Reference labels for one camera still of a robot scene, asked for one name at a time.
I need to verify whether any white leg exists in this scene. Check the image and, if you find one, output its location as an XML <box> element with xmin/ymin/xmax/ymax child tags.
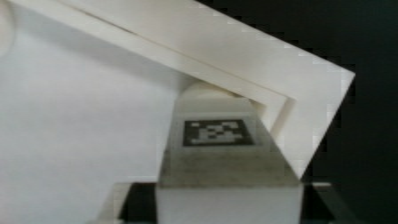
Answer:
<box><xmin>156</xmin><ymin>82</ymin><xmax>303</xmax><ymax>224</ymax></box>

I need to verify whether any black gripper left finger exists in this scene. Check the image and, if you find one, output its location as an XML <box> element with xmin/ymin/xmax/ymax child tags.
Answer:
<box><xmin>95</xmin><ymin>181</ymin><xmax>158</xmax><ymax>224</ymax></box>

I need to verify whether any white U-shaped fence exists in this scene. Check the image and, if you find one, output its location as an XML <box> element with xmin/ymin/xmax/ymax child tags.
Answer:
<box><xmin>60</xmin><ymin>0</ymin><xmax>355</xmax><ymax>173</ymax></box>

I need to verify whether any white square tabletop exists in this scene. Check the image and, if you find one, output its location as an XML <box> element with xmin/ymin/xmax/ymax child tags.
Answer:
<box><xmin>0</xmin><ymin>0</ymin><xmax>191</xmax><ymax>224</ymax></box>

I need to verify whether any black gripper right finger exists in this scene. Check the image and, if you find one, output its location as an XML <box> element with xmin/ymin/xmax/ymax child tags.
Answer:
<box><xmin>300</xmin><ymin>182</ymin><xmax>358</xmax><ymax>224</ymax></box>

